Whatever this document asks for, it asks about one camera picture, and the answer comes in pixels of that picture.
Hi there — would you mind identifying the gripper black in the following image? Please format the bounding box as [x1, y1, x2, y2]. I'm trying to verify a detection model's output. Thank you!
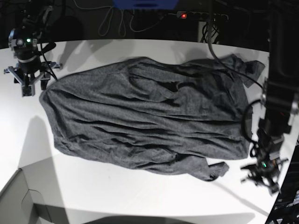
[240, 158, 289, 187]
[4, 61, 63, 91]

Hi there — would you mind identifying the dark grey t-shirt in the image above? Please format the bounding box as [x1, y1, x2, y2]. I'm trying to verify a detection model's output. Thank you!
[39, 55, 264, 182]

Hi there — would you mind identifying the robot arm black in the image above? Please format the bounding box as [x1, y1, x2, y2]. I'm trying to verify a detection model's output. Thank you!
[4, 0, 63, 97]
[241, 0, 299, 192]

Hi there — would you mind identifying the blue box at top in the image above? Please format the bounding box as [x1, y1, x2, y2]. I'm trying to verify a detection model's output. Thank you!
[113, 0, 179, 10]

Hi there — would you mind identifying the black power strip red light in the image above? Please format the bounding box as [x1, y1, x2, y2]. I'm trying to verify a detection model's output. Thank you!
[176, 11, 229, 22]

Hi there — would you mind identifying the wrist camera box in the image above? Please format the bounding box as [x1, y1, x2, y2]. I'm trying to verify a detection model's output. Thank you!
[268, 182, 280, 195]
[21, 85, 35, 97]

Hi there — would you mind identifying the black cable bundle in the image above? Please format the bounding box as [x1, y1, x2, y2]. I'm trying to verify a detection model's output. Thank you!
[201, 21, 220, 44]

